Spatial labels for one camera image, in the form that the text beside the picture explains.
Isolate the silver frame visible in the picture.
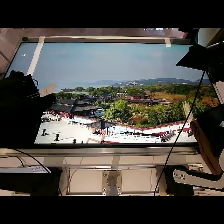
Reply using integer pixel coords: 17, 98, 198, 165
0, 33, 224, 197

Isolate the black cable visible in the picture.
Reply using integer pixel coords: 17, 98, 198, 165
153, 69, 206, 197
9, 148, 52, 174

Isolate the brown garment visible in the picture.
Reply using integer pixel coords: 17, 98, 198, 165
189, 118, 224, 177

